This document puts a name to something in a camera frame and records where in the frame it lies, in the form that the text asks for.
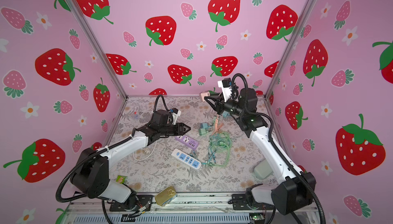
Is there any green cable tangle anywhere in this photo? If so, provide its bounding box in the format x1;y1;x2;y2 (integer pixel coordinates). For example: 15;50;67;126
201;131;232;168

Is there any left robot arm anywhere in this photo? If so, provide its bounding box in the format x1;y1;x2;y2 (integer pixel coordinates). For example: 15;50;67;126
55;107;191;217

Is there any white power cable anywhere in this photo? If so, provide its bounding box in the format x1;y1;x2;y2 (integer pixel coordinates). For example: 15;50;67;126
132;140;173;161

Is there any purple power strip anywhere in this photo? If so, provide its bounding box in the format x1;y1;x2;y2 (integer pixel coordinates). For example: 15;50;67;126
175;135;199;150

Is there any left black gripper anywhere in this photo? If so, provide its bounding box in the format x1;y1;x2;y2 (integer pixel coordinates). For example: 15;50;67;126
159;122;191;138

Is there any aluminium front rail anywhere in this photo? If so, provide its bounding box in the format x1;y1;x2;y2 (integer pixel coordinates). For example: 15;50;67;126
60;192;320;224

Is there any white blue power strip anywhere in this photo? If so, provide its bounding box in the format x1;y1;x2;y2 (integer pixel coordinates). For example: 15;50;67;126
171;149;202;170

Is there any pink charger plug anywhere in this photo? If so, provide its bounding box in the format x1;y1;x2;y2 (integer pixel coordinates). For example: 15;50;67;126
199;91;210;102

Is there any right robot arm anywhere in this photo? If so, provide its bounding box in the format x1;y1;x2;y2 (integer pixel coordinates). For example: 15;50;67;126
204;73;326;224

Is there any green charger plug near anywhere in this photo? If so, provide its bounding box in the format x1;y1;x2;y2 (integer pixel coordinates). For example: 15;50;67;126
199;128;209;136

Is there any clear plastic small box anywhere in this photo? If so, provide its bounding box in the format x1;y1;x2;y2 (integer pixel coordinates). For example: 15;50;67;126
133;107;139;117

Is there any gold sardine tin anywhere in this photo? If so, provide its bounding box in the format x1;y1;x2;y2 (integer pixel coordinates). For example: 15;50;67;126
155;186;177;207

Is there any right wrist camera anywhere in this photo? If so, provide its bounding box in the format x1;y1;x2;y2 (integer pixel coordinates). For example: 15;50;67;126
218;78;234;103

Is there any pink charger cable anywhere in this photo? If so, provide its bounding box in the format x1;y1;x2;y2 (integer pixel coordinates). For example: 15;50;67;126
211;99;225;134

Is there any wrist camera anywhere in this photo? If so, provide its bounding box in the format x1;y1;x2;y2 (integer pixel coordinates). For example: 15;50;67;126
170;108;181;125
218;78;234;103

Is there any pale green soap box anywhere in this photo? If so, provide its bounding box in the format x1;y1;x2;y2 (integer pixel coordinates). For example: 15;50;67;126
253;160;273;180

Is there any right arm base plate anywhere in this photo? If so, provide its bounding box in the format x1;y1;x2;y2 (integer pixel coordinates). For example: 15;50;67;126
228;193;274;210

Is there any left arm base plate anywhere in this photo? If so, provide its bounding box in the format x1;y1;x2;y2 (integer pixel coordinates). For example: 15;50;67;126
110;194;154;212

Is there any green snack packet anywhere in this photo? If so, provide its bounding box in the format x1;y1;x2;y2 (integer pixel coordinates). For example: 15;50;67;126
116;175;128;184

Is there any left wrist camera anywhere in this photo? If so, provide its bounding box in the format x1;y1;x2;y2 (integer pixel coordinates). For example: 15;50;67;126
170;108;181;125

